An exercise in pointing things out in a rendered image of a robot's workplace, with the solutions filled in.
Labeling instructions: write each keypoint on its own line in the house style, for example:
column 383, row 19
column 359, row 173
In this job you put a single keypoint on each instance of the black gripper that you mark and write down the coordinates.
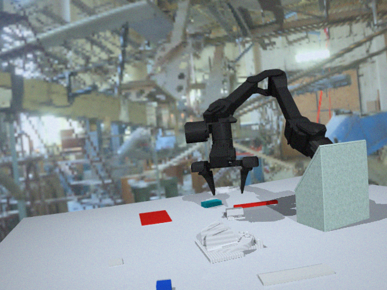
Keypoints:
column 203, row 167

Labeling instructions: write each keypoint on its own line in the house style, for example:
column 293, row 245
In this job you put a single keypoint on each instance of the small blue block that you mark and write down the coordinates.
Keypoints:
column 164, row 285

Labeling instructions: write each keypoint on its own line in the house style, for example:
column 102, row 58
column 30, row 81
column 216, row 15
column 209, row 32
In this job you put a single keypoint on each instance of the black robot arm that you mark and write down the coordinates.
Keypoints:
column 302, row 134

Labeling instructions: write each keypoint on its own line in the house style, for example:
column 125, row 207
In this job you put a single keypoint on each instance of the teal rectangular block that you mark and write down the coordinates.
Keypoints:
column 211, row 203

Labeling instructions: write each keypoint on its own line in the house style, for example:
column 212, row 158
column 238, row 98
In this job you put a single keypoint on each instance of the red rectangular plate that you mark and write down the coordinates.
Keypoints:
column 156, row 217

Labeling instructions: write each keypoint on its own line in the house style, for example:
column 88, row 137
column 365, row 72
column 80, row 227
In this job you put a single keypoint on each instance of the red flat bar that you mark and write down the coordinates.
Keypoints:
column 256, row 204

